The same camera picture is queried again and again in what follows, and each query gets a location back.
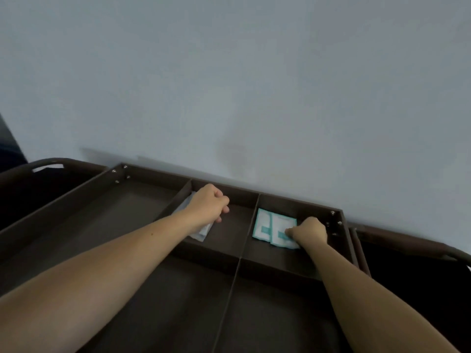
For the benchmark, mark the person's right forearm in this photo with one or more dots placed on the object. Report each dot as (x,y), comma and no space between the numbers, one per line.
(368,308)

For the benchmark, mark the person's left forearm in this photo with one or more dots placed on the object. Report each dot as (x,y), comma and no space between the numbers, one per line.
(84,290)

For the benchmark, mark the person's right hand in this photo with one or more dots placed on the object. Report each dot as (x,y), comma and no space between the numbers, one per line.
(309,233)

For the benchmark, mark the person's left hand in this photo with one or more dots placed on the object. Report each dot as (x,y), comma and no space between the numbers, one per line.
(206,209)

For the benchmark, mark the brown housekeeping cart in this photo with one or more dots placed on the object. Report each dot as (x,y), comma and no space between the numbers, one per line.
(110,216)

